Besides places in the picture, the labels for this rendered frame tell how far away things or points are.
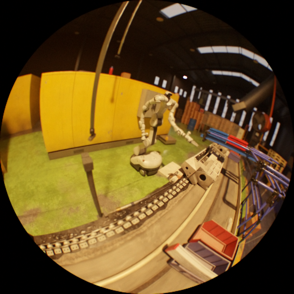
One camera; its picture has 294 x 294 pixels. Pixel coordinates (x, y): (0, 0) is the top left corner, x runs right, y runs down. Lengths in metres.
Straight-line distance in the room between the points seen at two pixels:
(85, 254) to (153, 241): 0.43
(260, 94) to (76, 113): 9.34
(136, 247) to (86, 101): 2.31
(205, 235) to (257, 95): 8.32
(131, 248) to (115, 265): 0.15
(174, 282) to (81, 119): 2.60
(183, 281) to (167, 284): 0.10
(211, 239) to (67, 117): 2.69
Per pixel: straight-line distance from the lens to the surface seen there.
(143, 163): 1.91
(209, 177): 1.13
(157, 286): 0.76
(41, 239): 0.84
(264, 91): 8.87
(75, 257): 0.76
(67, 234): 0.75
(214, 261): 0.85
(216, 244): 0.98
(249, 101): 8.30
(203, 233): 0.92
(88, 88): 2.27
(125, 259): 0.70
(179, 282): 0.80
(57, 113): 2.30
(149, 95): 2.74
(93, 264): 0.72
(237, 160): 2.86
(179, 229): 0.79
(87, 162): 0.37
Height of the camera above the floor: 1.45
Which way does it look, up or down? 27 degrees down
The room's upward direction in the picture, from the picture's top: 14 degrees clockwise
